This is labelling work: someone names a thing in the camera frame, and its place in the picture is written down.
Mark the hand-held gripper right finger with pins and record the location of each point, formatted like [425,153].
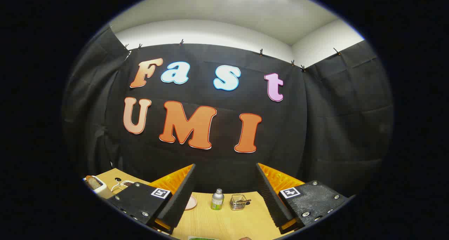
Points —
[270,194]

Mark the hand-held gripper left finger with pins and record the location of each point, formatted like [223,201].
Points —
[182,194]

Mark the green lettuce leaf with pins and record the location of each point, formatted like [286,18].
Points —
[203,238]

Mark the toasted bread slice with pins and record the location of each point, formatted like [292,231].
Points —
[93,182]

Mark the pink plate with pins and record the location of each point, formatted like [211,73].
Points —
[191,203]

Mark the small brown stick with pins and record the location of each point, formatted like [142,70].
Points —
[243,200]

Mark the green bottle with silver cap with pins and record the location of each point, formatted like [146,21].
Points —
[217,200]

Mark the white divided tray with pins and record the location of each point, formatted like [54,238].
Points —
[125,185]

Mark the white toaster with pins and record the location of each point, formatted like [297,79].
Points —
[100,191]

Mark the row of black cloth clips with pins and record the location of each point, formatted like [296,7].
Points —
[181,42]

